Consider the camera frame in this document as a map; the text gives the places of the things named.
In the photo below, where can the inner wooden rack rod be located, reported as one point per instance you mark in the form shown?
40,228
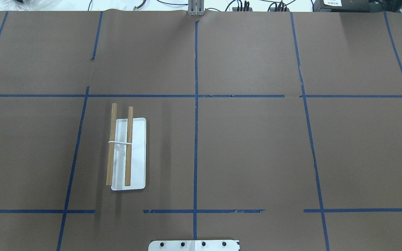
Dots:
129,138

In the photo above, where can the wooden rack rod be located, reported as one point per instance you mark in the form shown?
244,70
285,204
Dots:
110,159
129,138

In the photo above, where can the white towel rack tray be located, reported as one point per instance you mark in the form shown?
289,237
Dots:
138,158

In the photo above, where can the outer wooden rack rod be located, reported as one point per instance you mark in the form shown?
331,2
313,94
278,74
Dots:
110,159

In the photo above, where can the black device with label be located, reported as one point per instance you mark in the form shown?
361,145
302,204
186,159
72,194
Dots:
357,6

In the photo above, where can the grey aluminium post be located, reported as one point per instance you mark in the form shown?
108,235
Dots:
196,8

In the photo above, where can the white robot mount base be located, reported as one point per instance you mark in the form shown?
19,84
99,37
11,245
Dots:
194,245

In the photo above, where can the black cable hub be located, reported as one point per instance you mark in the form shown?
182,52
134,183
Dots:
242,6
278,7

